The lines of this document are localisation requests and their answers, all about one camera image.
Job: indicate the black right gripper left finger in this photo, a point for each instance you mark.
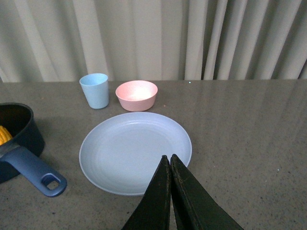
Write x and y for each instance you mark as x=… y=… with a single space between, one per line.
x=153 y=211

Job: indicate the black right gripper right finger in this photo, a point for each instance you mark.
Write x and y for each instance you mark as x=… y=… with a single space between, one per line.
x=194 y=208

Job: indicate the yellow corn cob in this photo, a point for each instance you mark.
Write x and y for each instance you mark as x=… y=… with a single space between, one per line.
x=5 y=135

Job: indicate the light blue plate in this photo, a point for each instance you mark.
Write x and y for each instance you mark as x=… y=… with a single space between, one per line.
x=121 y=154

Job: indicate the pink plastic bowl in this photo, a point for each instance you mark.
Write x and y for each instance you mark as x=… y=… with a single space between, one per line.
x=137 y=95

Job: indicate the light blue plastic cup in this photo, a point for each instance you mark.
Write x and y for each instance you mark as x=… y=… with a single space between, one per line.
x=95 y=89

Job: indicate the dark blue saucepan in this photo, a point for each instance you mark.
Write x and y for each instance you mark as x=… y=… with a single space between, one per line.
x=20 y=155

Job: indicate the white pleated curtain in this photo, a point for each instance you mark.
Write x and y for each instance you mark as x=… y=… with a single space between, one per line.
x=63 y=40

